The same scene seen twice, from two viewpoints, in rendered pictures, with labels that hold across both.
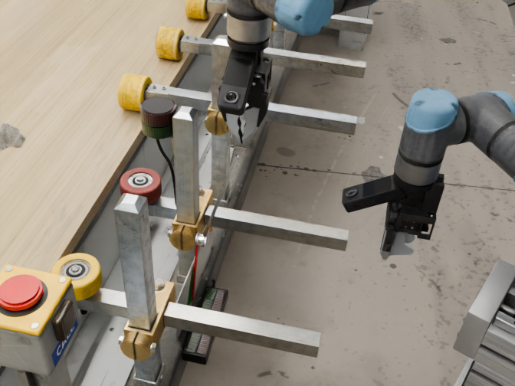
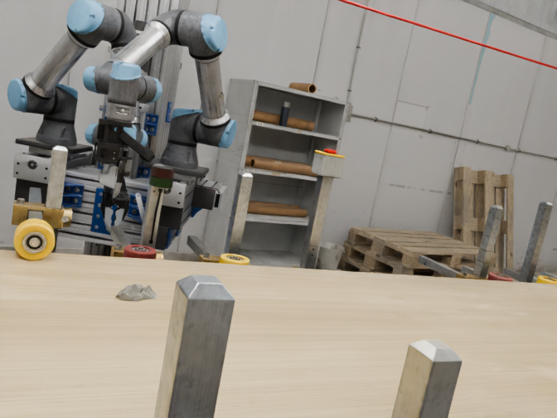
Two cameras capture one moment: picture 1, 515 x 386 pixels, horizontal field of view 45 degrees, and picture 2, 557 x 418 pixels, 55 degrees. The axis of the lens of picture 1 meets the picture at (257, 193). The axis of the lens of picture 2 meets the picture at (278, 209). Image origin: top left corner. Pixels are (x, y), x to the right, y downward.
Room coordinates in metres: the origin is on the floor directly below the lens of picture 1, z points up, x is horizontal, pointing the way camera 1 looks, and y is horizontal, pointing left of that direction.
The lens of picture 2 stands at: (1.44, 1.50, 1.29)
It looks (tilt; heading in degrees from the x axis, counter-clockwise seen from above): 9 degrees down; 235
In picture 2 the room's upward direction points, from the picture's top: 11 degrees clockwise
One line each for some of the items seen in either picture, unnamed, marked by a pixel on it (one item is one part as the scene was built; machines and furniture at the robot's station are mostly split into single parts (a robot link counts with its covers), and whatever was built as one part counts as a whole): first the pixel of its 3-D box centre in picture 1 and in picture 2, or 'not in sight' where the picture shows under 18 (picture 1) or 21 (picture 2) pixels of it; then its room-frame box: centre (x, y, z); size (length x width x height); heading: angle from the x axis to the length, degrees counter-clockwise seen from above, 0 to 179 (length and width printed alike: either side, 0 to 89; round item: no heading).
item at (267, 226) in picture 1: (237, 221); (125, 250); (0.90, 0.04, 0.84); 0.43 x 0.03 x 0.04; 80
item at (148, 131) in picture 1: (159, 123); (161, 181); (0.88, 0.18, 1.08); 0.06 x 0.06 x 0.02
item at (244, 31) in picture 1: (247, 24); (120, 113); (0.97, 0.04, 1.23); 0.08 x 0.08 x 0.05
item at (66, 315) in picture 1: (64, 320); not in sight; (0.37, 0.18, 1.20); 0.03 x 0.01 x 0.03; 170
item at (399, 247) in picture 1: (398, 248); (116, 218); (0.83, -0.27, 0.86); 0.06 x 0.03 x 0.09; 80
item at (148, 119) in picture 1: (158, 111); (162, 172); (0.88, 0.18, 1.10); 0.06 x 0.06 x 0.02
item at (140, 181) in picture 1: (142, 200); (138, 269); (0.93, 0.23, 0.85); 0.08 x 0.08 x 0.11
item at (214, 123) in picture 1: (224, 109); (42, 215); (1.14, 0.08, 0.95); 0.14 x 0.06 x 0.05; 170
